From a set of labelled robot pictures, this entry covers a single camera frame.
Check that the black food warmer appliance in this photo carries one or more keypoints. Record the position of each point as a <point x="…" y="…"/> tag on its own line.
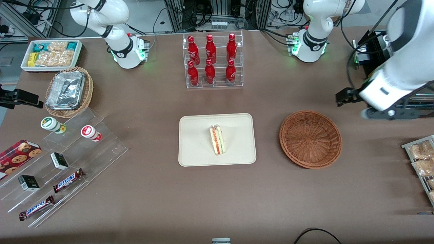
<point x="364" y="57"/>

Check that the light wicker basket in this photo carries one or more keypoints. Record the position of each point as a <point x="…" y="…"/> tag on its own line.
<point x="89" y="91"/>

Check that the Snickers chocolate bar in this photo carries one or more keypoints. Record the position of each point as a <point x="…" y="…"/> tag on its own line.
<point x="67" y="180"/>
<point x="36" y="207"/>

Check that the triangular sandwich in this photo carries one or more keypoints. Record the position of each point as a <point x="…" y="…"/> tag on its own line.
<point x="217" y="140"/>

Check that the red cookie box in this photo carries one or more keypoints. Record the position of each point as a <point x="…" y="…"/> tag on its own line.
<point x="17" y="157"/>

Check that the teal snack pack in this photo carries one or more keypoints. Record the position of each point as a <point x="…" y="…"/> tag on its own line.
<point x="39" y="47"/>

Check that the small grey device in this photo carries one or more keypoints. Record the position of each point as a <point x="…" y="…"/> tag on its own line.
<point x="221" y="241"/>

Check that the clear cracker bag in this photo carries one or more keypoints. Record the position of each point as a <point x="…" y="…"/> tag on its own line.
<point x="56" y="58"/>

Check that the green capped white bottle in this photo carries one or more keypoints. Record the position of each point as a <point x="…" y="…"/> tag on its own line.
<point x="51" y="124"/>

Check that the brown wicker basket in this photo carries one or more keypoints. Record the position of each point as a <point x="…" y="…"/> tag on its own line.
<point x="310" y="139"/>

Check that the cream plastic tray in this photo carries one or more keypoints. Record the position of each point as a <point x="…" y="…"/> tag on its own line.
<point x="196" y="140"/>

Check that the aluminium foil container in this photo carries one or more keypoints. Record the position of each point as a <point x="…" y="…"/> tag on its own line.
<point x="66" y="89"/>

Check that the white snack bin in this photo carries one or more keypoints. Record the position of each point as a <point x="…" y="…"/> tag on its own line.
<point x="25" y="66"/>

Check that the clear fried snack bag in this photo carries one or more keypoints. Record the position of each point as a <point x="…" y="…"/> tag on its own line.
<point x="423" y="167"/>
<point x="420" y="150"/>

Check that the white power strip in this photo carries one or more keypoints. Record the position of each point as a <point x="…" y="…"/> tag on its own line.
<point x="219" y="24"/>

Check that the red capped white bottle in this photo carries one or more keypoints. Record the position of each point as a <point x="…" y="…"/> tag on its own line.
<point x="90" y="132"/>

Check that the yellow snack pack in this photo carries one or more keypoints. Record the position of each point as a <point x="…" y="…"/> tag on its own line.
<point x="32" y="59"/>

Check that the red cola bottle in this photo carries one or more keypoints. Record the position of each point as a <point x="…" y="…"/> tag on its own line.
<point x="210" y="73"/>
<point x="231" y="47"/>
<point x="210" y="49"/>
<point x="193" y="75"/>
<point x="230" y="73"/>
<point x="193" y="51"/>

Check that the small black box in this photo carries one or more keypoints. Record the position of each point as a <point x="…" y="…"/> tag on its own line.
<point x="28" y="183"/>
<point x="59" y="161"/>

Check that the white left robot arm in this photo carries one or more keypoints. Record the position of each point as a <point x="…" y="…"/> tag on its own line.
<point x="407" y="51"/>

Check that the clear acrylic bottle rack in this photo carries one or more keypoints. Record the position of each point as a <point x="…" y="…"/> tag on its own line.
<point x="220" y="83"/>

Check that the clear acrylic stepped display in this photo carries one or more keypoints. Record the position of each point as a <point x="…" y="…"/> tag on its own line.
<point x="98" y="156"/>

